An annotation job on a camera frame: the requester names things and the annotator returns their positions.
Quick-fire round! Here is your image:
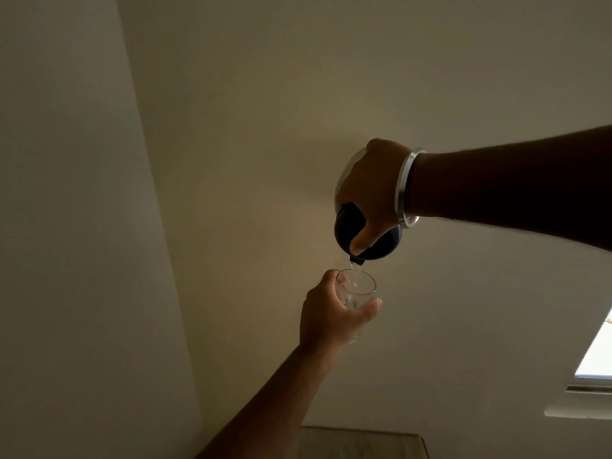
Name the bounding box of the person's right hand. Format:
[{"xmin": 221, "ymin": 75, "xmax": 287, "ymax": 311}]
[{"xmin": 335, "ymin": 138, "xmax": 413, "ymax": 257}]

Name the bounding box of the person's left hand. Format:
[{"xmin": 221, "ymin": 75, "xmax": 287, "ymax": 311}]
[{"xmin": 299, "ymin": 269, "xmax": 383, "ymax": 350}]

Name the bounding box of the dark lidded metal water bottle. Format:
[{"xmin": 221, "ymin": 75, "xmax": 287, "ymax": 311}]
[{"xmin": 334, "ymin": 147, "xmax": 404, "ymax": 264}]

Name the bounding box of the clear drinking glass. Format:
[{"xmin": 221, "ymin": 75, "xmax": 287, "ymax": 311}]
[{"xmin": 335, "ymin": 268, "xmax": 378, "ymax": 345}]

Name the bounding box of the person's left forearm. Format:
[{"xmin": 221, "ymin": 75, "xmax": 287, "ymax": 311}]
[{"xmin": 195, "ymin": 341, "xmax": 351, "ymax": 459}]

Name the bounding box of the person's right forearm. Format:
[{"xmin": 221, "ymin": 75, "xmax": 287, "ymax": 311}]
[{"xmin": 406, "ymin": 124, "xmax": 612, "ymax": 254}]

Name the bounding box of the silver metal bracelet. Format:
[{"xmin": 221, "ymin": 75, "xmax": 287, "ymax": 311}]
[{"xmin": 394, "ymin": 147, "xmax": 427, "ymax": 230}]

